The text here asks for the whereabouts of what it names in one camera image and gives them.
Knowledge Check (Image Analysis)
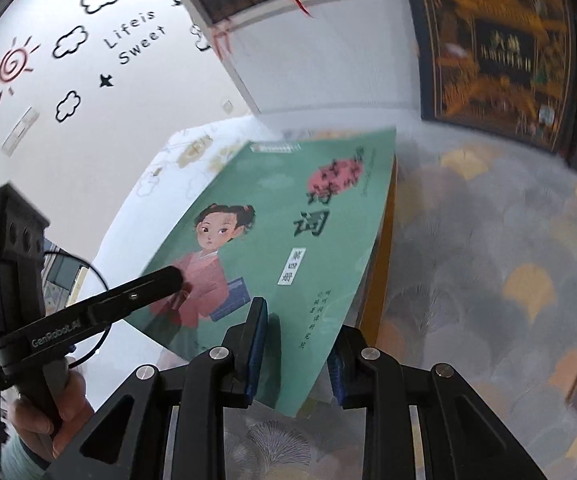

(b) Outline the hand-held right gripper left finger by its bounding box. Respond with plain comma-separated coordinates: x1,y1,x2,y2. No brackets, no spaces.
53,297,274,480

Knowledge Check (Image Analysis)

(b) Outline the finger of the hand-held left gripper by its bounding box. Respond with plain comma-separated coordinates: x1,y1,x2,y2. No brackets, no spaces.
87,265,186,330

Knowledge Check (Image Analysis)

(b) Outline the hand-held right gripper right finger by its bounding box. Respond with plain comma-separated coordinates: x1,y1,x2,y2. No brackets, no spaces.
326,325,544,480

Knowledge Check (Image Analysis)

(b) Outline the teal illustrated book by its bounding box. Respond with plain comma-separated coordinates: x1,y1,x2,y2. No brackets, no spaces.
123,129,398,418

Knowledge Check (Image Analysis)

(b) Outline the person's left forearm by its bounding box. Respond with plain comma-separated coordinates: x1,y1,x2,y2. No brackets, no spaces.
0,435,54,480

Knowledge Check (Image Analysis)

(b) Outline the person's left hand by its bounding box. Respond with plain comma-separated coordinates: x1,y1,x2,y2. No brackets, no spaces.
9,367,95,461

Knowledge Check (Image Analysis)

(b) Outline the orange book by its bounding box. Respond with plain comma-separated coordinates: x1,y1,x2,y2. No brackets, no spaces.
356,157,399,331

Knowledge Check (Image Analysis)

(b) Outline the ginkgo patterned tablecloth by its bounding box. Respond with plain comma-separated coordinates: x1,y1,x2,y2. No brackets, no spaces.
93,115,577,480

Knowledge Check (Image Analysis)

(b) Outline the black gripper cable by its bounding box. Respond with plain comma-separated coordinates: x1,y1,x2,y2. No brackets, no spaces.
41,250,114,368

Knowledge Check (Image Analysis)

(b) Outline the white wall plate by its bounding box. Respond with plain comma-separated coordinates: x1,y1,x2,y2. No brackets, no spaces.
0,107,40,154

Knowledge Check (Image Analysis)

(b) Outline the red sun wall decal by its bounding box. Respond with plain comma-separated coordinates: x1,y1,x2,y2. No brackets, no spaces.
0,35,42,106

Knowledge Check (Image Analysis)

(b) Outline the black lettering wall decal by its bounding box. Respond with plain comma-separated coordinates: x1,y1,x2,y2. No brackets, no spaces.
102,7,170,67

